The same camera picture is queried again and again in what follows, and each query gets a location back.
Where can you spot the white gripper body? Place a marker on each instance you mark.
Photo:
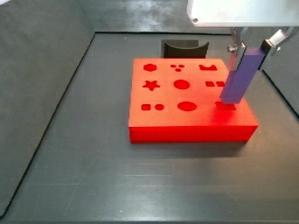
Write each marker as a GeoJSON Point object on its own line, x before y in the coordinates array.
{"type": "Point", "coordinates": [243, 13]}

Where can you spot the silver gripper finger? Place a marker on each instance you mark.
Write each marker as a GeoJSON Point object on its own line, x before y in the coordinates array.
{"type": "Point", "coordinates": [237, 47]}
{"type": "Point", "coordinates": [271, 45]}

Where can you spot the blue rectangular peg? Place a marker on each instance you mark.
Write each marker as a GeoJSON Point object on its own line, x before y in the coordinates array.
{"type": "Point", "coordinates": [242, 76]}

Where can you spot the black curved holder stand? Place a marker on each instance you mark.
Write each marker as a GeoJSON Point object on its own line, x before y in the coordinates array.
{"type": "Point", "coordinates": [183, 49]}

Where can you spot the red shape sorting block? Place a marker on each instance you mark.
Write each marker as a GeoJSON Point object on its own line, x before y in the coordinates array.
{"type": "Point", "coordinates": [175, 104]}

